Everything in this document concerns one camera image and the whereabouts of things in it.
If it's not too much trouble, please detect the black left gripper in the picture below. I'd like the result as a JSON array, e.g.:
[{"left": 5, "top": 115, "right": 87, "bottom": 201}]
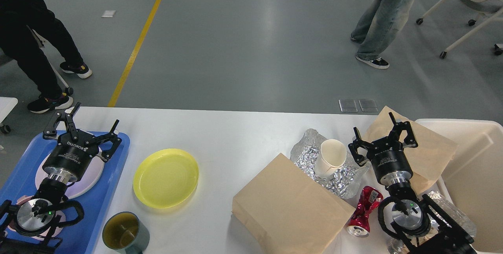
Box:
[{"left": 42, "top": 102, "right": 122, "bottom": 182}]

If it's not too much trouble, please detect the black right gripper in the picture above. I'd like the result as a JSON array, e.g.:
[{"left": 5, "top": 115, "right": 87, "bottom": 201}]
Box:
[{"left": 348, "top": 112, "right": 419, "bottom": 186}]

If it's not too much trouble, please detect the yellow plastic plate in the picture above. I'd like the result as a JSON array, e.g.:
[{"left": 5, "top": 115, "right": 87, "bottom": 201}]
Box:
[{"left": 133, "top": 148, "right": 199, "bottom": 209}]

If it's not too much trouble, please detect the dark green mug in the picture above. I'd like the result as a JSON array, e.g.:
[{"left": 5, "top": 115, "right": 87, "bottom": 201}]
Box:
[{"left": 102, "top": 212, "right": 150, "bottom": 254}]

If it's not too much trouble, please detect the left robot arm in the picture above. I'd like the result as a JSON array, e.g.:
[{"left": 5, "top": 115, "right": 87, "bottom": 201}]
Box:
[{"left": 1, "top": 102, "right": 122, "bottom": 254}]

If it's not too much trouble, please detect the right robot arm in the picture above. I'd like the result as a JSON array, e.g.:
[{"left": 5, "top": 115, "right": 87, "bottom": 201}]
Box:
[{"left": 348, "top": 112, "right": 475, "bottom": 254}]

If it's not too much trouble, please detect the pink plate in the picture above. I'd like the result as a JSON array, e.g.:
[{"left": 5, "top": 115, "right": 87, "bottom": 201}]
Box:
[{"left": 35, "top": 155, "right": 105, "bottom": 200}]

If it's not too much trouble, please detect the brown paper bag right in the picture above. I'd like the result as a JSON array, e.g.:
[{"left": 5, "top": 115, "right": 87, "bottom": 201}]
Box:
[{"left": 362, "top": 107, "right": 458, "bottom": 195}]

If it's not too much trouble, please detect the crumpled aluminium foil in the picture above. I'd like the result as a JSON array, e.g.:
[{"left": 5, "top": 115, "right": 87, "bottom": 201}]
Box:
[{"left": 290, "top": 129, "right": 371, "bottom": 199}]

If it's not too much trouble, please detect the floor socket plate right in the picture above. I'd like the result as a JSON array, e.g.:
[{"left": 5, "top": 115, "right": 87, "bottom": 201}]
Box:
[{"left": 358, "top": 99, "right": 379, "bottom": 112}]

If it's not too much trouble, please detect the floor socket plate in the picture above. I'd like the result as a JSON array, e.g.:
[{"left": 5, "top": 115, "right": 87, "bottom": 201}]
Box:
[
  {"left": 338, "top": 99, "right": 359, "bottom": 113},
  {"left": 358, "top": 99, "right": 379, "bottom": 112}
]

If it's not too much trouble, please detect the white paper cup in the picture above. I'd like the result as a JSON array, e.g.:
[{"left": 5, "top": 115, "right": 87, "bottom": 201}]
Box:
[{"left": 314, "top": 139, "right": 347, "bottom": 178}]

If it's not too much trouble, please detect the floor socket plate left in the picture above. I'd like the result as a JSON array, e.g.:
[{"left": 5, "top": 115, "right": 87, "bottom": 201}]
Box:
[{"left": 338, "top": 99, "right": 359, "bottom": 113}]

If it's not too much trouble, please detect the blue plastic tray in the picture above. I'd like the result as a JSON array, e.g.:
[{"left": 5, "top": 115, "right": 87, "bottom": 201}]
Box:
[{"left": 0, "top": 133, "right": 130, "bottom": 254}]

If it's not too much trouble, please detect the crushed red can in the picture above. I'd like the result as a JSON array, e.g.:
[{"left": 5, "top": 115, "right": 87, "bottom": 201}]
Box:
[{"left": 346, "top": 186, "right": 384, "bottom": 237}]

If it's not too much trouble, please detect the white side table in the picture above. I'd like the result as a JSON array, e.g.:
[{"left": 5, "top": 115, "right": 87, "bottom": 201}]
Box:
[{"left": 0, "top": 97, "right": 18, "bottom": 134}]

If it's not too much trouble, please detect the white plastic bin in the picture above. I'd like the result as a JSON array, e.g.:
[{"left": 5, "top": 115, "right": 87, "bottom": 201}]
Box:
[{"left": 417, "top": 118, "right": 503, "bottom": 254}]

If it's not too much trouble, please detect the large brown paper bag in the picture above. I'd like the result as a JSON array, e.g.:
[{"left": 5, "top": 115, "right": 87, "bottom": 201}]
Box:
[{"left": 232, "top": 154, "right": 354, "bottom": 254}]

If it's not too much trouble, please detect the person in light jeans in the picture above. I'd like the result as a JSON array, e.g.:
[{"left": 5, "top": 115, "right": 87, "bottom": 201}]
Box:
[{"left": 350, "top": 0, "right": 414, "bottom": 70}]

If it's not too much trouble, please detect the person in black trousers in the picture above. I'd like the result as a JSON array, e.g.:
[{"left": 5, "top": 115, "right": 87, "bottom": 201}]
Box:
[{"left": 0, "top": 0, "right": 92, "bottom": 114}]

